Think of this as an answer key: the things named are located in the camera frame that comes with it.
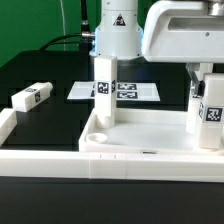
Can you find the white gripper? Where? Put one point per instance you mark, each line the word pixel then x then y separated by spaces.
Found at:
pixel 185 32

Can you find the white desk top tray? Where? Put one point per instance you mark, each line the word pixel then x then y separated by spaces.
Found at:
pixel 142 131

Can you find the white marker base sheet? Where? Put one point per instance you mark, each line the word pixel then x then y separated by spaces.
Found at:
pixel 125 91

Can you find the white U-shaped obstacle frame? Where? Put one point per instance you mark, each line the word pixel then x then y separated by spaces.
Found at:
pixel 102 165

